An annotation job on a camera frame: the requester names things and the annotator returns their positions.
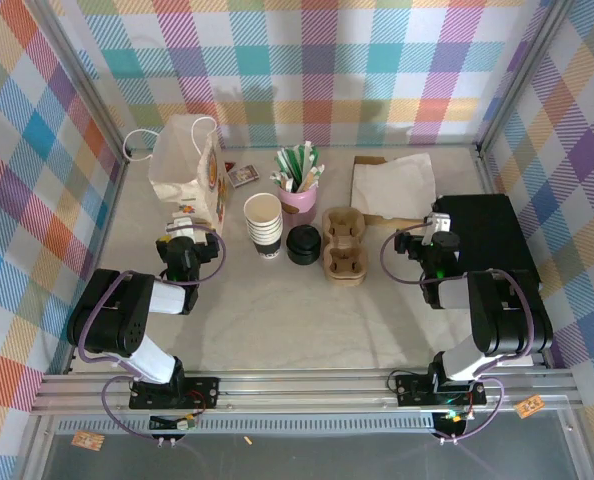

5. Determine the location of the wooden stirrer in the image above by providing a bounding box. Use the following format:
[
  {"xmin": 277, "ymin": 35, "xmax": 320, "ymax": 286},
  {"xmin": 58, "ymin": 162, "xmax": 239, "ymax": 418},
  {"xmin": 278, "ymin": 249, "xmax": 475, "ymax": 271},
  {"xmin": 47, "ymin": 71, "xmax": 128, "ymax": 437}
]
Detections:
[{"xmin": 301, "ymin": 164, "xmax": 326, "ymax": 194}]

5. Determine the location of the white wrapped straw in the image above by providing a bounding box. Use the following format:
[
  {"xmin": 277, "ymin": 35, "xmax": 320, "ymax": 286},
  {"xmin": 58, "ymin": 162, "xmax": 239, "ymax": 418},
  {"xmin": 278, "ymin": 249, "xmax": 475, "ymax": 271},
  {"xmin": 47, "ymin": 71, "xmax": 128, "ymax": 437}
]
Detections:
[{"xmin": 299, "ymin": 141, "xmax": 316, "ymax": 181}]

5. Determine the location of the stack of paper cups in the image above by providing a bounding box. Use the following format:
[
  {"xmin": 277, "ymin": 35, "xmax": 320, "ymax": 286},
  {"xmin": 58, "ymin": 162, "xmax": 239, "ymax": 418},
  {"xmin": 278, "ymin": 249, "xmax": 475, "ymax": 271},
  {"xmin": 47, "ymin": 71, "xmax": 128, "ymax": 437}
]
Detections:
[{"xmin": 243, "ymin": 192, "xmax": 284, "ymax": 261}]

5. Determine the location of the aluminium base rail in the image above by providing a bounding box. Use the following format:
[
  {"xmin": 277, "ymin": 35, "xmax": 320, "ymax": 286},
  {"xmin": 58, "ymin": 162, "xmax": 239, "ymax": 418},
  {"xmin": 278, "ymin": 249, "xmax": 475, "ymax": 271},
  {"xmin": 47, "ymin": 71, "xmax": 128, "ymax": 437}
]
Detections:
[{"xmin": 29, "ymin": 372, "xmax": 583, "ymax": 417}]

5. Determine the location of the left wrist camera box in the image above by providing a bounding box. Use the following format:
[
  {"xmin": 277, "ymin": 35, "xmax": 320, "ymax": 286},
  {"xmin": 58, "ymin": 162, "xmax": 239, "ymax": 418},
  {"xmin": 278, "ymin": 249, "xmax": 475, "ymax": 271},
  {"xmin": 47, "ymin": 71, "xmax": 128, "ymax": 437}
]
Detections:
[{"xmin": 165, "ymin": 213, "xmax": 201, "ymax": 239}]

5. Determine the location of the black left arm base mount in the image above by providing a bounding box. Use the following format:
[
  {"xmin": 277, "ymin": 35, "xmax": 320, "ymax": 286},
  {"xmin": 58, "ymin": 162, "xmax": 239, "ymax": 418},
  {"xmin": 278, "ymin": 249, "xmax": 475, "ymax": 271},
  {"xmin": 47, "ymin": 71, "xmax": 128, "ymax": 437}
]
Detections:
[{"xmin": 128, "ymin": 375, "xmax": 222, "ymax": 410}]

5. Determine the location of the small controller circuit board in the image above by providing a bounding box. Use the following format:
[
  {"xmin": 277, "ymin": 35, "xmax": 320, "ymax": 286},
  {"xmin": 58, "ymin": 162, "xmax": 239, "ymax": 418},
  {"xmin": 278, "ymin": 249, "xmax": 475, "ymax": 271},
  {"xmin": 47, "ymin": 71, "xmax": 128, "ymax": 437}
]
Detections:
[
  {"xmin": 149, "ymin": 413, "xmax": 199, "ymax": 432},
  {"xmin": 434, "ymin": 408, "xmax": 474, "ymax": 436}
]

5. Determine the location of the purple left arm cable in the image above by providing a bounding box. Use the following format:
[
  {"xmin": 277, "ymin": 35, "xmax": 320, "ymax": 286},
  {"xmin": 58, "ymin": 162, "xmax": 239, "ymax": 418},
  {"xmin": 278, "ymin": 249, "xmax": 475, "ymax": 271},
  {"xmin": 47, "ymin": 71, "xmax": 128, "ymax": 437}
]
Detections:
[{"xmin": 74, "ymin": 224, "xmax": 228, "ymax": 444}]

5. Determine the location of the black hard case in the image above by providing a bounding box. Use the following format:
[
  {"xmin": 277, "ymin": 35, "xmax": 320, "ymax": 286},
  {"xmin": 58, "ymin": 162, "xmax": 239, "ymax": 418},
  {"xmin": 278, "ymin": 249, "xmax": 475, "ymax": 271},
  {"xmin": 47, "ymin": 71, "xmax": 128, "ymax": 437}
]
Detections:
[{"xmin": 434, "ymin": 193, "xmax": 543, "ymax": 296}]

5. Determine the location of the flat brown cardboard tray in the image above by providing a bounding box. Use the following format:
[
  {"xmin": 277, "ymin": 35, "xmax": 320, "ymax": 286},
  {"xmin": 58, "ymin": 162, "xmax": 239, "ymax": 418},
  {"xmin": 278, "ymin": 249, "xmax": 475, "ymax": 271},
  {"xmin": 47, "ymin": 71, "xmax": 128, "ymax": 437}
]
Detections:
[{"xmin": 351, "ymin": 155, "xmax": 427, "ymax": 231}]

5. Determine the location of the grey slotted cable duct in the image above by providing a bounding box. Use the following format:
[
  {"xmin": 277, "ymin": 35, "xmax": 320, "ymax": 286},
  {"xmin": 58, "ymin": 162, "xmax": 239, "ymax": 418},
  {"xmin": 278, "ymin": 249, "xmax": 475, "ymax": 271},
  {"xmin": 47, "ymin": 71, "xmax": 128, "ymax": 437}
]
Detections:
[{"xmin": 55, "ymin": 417, "xmax": 437, "ymax": 436}]

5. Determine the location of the aluminium frame post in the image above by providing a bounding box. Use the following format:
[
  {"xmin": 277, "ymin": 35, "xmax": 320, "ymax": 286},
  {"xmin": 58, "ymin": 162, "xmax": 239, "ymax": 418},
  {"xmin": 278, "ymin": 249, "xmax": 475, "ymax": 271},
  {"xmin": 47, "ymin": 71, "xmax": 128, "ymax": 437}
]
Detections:
[
  {"xmin": 39, "ymin": 0, "xmax": 132, "ymax": 164},
  {"xmin": 475, "ymin": 0, "xmax": 573, "ymax": 154}
]

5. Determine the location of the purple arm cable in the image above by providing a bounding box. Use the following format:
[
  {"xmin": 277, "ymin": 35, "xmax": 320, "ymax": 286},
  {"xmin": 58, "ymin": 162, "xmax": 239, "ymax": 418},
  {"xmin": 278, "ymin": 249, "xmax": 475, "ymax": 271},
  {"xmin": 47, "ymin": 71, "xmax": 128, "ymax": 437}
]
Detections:
[
  {"xmin": 380, "ymin": 224, "xmax": 538, "ymax": 444},
  {"xmin": 74, "ymin": 224, "xmax": 228, "ymax": 444}
]

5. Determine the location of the stack of black lids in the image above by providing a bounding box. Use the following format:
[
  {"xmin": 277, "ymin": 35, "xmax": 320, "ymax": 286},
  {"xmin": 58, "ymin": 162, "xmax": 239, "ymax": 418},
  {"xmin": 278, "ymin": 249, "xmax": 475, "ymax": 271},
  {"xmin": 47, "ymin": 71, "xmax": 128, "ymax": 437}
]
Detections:
[{"xmin": 285, "ymin": 224, "xmax": 323, "ymax": 265}]

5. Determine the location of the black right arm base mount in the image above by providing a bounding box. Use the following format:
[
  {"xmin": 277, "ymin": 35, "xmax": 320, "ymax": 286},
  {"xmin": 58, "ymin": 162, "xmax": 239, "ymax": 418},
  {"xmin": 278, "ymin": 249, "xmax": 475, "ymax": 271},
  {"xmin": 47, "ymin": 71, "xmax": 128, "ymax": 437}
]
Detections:
[{"xmin": 394, "ymin": 373, "xmax": 487, "ymax": 407}]

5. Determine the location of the white printed paper bag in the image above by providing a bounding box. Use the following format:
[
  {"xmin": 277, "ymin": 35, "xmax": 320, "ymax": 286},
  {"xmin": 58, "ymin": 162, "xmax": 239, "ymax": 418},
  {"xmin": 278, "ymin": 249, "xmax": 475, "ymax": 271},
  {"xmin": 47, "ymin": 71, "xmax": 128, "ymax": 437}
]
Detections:
[{"xmin": 122, "ymin": 113, "xmax": 231, "ymax": 236}]

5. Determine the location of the pink mug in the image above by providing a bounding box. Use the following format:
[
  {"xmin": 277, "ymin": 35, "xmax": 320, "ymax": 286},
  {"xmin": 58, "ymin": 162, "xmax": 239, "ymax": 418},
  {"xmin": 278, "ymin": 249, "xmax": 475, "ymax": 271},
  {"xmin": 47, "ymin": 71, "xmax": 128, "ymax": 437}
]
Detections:
[{"xmin": 276, "ymin": 180, "xmax": 319, "ymax": 227}]

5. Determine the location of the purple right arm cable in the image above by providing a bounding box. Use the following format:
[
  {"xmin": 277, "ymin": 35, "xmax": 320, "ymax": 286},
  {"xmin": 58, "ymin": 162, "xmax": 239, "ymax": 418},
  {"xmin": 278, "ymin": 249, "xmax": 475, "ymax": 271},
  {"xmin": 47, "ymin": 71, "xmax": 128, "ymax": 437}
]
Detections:
[{"xmin": 380, "ymin": 224, "xmax": 538, "ymax": 444}]

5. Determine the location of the orange printed tag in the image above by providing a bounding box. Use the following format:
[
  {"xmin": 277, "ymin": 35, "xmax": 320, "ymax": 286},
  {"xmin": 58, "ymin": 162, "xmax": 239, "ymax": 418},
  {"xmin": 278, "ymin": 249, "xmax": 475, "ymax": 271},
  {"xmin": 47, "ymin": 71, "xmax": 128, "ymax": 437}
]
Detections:
[
  {"xmin": 71, "ymin": 431, "xmax": 106, "ymax": 451},
  {"xmin": 514, "ymin": 394, "xmax": 544, "ymax": 419}
]

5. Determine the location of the small printed card packet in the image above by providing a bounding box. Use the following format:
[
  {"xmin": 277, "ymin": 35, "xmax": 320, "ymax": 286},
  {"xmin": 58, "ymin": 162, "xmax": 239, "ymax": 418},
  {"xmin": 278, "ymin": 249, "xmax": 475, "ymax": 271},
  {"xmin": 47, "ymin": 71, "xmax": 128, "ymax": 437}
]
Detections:
[{"xmin": 226, "ymin": 164, "xmax": 259, "ymax": 189}]

